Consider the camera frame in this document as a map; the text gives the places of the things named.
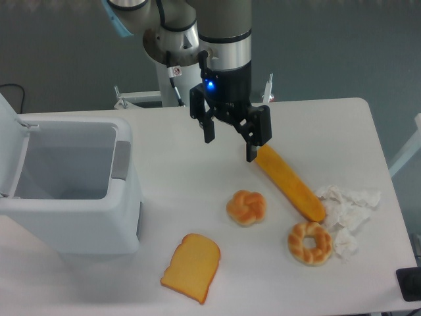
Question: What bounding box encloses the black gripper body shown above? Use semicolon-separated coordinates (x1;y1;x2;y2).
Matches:
198;51;251;126

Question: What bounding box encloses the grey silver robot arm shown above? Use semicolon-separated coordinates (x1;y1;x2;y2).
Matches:
103;1;272;161

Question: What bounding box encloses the white trash bin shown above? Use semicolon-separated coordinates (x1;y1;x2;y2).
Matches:
1;99;143;254

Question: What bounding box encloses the crumpled white tissue paper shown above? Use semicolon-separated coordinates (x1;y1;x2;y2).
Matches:
314;185;382;232

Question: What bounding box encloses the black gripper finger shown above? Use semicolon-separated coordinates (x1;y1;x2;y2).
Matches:
189;84;215;143
232;104;272;162

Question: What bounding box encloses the round knotted bread roll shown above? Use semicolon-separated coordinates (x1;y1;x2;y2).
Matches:
226;190;266;226

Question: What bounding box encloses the ring shaped twisted bread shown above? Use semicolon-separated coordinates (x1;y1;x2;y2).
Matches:
287;222;333;266

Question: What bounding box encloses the black cable on floor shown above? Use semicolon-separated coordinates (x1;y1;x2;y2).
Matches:
0;83;26;113

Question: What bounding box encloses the small crumpled white tissue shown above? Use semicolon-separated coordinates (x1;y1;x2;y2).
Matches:
334;228;358;262

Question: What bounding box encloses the white frame at right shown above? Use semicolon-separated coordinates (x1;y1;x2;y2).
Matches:
388;113;421;178

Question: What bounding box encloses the toast bread slice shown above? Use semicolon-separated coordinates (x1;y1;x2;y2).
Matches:
160;233;221;305

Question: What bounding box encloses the long baguette bread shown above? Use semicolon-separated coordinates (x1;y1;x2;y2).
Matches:
255;144;326;223

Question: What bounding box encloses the black device at edge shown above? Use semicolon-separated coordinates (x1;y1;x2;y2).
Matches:
396;267;421;302

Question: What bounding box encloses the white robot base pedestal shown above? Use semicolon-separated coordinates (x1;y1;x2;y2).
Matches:
112;59;274;109

